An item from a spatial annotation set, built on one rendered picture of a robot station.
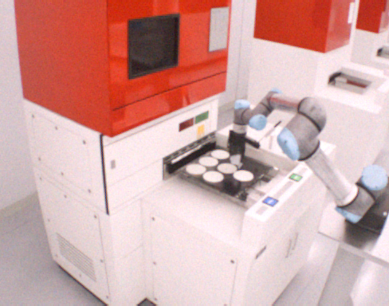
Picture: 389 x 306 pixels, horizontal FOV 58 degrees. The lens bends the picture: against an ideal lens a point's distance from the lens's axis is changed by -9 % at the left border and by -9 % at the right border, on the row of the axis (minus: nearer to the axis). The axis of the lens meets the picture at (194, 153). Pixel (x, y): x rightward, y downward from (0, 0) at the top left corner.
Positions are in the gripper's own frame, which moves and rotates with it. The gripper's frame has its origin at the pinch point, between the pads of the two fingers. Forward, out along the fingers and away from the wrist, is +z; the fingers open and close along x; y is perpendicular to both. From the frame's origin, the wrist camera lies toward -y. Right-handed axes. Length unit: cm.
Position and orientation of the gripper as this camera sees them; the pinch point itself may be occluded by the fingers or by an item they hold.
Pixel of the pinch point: (240, 166)
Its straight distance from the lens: 199.2
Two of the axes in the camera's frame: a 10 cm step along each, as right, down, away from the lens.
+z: -0.4, 8.8, 4.7
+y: -10.0, -0.1, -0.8
